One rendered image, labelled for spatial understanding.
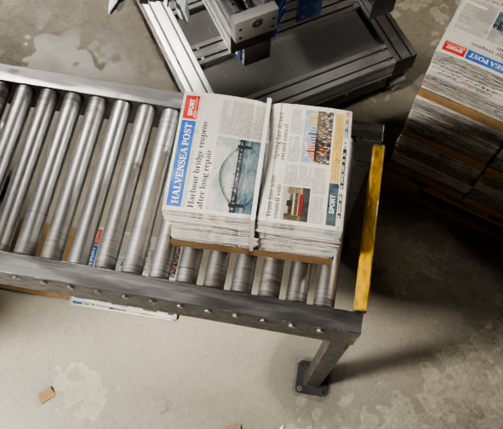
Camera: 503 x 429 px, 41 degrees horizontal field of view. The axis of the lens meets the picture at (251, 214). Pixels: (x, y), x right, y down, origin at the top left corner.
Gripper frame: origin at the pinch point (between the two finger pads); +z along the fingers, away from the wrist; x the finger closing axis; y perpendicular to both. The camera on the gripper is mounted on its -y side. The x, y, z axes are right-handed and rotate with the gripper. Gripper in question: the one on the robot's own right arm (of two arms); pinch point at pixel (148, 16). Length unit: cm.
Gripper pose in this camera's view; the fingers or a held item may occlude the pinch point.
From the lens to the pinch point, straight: 136.7
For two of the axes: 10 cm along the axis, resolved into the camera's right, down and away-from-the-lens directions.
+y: -1.5, 3.8, 9.1
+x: -9.9, -0.8, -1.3
